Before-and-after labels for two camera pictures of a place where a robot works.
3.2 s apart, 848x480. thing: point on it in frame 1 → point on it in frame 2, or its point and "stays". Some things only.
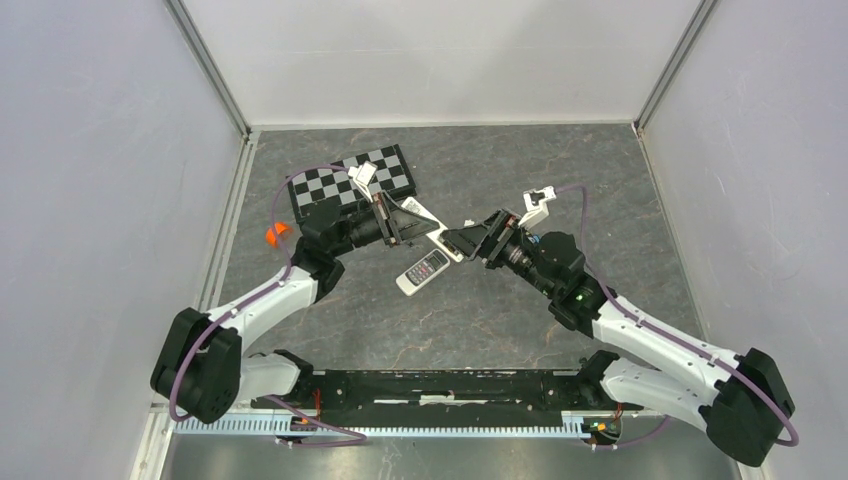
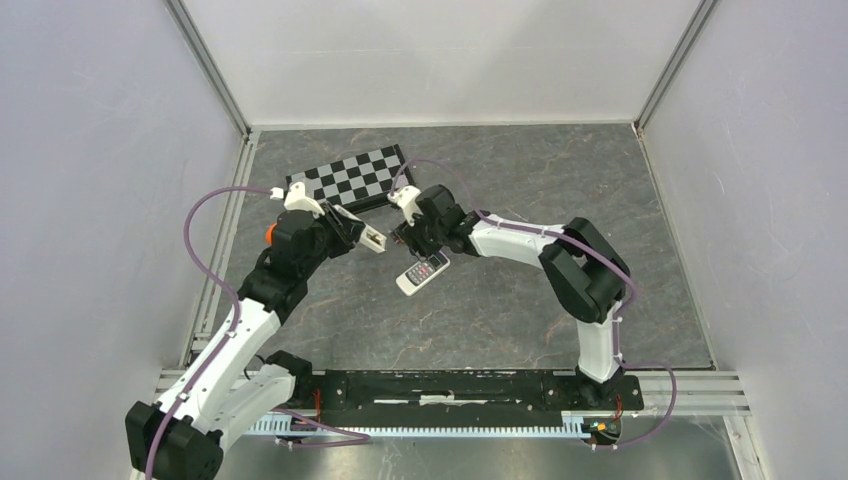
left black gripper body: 388,228 → 336,240
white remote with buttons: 434,262 stays
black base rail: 445,399 stays
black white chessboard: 333,182 stays
